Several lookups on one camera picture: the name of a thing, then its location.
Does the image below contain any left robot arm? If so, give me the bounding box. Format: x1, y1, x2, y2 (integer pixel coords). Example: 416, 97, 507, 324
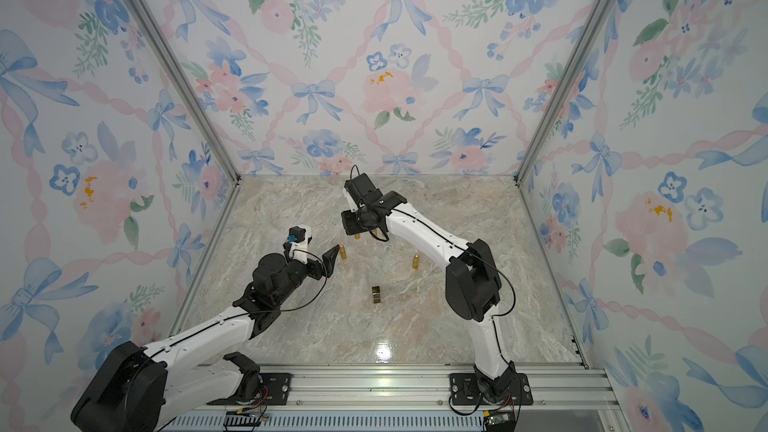
70, 243, 340, 431

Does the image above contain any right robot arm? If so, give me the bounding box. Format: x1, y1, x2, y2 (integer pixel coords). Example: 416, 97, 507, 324
341, 182, 516, 403

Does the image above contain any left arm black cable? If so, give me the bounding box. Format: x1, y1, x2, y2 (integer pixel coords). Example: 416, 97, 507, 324
269, 248, 330, 314

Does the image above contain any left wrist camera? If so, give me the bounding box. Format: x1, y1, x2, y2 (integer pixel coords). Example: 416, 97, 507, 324
283, 225, 312, 264

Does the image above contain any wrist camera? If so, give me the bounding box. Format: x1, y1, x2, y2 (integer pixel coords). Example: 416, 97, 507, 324
283, 225, 312, 264
344, 175, 367, 212

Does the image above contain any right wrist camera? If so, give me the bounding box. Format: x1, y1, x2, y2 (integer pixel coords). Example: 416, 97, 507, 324
344, 175, 367, 212

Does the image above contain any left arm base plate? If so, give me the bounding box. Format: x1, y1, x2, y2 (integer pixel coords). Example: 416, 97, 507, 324
208, 373, 293, 406

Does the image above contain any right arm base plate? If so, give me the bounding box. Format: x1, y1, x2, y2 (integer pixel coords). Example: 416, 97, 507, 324
449, 372, 534, 406

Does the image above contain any aluminium front rail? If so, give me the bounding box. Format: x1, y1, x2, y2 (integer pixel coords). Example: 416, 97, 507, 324
162, 363, 629, 431

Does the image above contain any left aluminium corner post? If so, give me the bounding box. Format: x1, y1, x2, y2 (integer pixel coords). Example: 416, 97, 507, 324
125, 0, 240, 184

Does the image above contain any aluminium corner post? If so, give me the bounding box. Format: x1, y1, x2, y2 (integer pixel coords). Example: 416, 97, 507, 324
125, 0, 240, 184
515, 0, 615, 187

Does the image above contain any right aluminium corner post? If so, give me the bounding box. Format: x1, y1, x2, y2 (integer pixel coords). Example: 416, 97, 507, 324
515, 0, 615, 187

